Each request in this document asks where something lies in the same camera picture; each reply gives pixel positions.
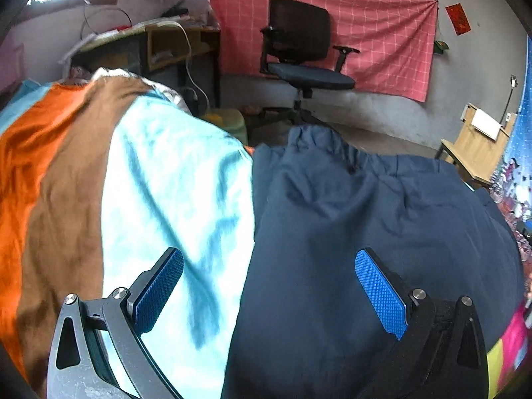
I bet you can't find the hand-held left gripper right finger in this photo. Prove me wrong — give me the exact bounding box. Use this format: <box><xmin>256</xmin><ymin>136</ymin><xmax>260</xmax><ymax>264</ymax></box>
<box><xmin>354</xmin><ymin>248</ymin><xmax>487</xmax><ymax>399</ymax></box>

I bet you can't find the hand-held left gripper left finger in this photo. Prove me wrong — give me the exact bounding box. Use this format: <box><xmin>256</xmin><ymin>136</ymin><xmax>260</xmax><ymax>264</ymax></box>
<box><xmin>47</xmin><ymin>247</ymin><xmax>185</xmax><ymax>399</ymax></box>

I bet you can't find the navy padded jacket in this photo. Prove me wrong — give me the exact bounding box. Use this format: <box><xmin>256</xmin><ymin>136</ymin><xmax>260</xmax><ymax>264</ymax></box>
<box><xmin>220</xmin><ymin>125</ymin><xmax>525</xmax><ymax>399</ymax></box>

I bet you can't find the striped orange teal blanket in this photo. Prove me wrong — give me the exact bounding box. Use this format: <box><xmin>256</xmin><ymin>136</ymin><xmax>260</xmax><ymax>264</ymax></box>
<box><xmin>0</xmin><ymin>68</ymin><xmax>256</xmax><ymax>399</ymax></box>

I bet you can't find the pink yellow cloth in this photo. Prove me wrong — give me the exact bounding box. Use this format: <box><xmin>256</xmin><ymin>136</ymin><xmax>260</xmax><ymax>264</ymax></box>
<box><xmin>484</xmin><ymin>295</ymin><xmax>532</xmax><ymax>397</ymax></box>

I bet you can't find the light wooden table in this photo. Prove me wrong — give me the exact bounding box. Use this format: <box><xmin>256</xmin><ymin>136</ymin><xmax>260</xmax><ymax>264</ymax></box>
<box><xmin>435</xmin><ymin>102</ymin><xmax>518</xmax><ymax>190</ymax></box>

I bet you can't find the yellow-green plastic container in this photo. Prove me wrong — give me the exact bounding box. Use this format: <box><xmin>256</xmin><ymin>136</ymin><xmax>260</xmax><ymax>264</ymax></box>
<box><xmin>199</xmin><ymin>108</ymin><xmax>249</xmax><ymax>144</ymax></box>

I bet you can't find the blue printed cloth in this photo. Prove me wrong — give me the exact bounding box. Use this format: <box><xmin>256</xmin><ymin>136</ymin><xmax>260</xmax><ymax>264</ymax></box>
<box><xmin>488</xmin><ymin>37</ymin><xmax>532</xmax><ymax>267</ymax></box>

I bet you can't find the white board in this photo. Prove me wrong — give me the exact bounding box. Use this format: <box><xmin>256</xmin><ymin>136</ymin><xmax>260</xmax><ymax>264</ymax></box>
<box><xmin>471</xmin><ymin>109</ymin><xmax>501</xmax><ymax>142</ymax></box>

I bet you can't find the cluttered wooden desk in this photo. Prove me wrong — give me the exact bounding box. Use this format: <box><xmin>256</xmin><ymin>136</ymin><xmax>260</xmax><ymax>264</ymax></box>
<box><xmin>62</xmin><ymin>2</ymin><xmax>222</xmax><ymax>113</ymax></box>

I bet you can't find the black office chair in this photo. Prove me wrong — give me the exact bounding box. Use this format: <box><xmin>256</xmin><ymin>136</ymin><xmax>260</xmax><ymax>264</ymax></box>
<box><xmin>260</xmin><ymin>0</ymin><xmax>361</xmax><ymax>127</ymax></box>

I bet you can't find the white cable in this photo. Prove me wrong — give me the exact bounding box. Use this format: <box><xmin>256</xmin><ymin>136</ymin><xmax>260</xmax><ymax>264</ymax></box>
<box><xmin>177</xmin><ymin>23</ymin><xmax>210</xmax><ymax>114</ymax></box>

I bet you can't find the red checked wall cloth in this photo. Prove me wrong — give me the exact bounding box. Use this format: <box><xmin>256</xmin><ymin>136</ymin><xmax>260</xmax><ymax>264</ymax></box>
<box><xmin>205</xmin><ymin>0</ymin><xmax>439</xmax><ymax>102</ymax></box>

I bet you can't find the red paper wall decoration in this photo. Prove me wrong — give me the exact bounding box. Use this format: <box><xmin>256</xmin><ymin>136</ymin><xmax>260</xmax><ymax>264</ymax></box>
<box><xmin>446</xmin><ymin>3</ymin><xmax>471</xmax><ymax>36</ymax></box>

